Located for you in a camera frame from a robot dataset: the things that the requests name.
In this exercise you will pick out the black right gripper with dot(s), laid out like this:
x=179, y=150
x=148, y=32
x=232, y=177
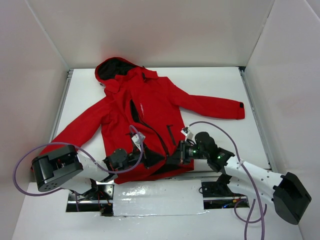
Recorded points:
x=180, y=152

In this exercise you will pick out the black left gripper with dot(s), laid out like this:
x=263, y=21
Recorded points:
x=146, y=157

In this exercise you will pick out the red hooded jacket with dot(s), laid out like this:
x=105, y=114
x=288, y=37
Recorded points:
x=139, y=97

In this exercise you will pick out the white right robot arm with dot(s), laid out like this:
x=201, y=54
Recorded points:
x=284, y=192

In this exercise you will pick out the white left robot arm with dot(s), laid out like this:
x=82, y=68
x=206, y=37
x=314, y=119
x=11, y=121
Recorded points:
x=65, y=168

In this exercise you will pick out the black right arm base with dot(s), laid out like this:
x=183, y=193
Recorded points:
x=217, y=195

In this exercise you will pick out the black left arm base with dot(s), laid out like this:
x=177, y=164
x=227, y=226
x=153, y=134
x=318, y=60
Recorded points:
x=100, y=202

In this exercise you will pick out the reflective foil sheet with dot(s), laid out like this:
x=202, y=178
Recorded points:
x=158, y=198

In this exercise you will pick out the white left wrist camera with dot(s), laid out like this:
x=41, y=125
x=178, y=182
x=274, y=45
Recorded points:
x=137, y=139

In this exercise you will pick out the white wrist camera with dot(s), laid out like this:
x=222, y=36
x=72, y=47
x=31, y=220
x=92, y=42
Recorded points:
x=188, y=135
x=137, y=139

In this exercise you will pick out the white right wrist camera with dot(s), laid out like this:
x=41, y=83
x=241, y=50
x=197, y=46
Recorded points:
x=188, y=135

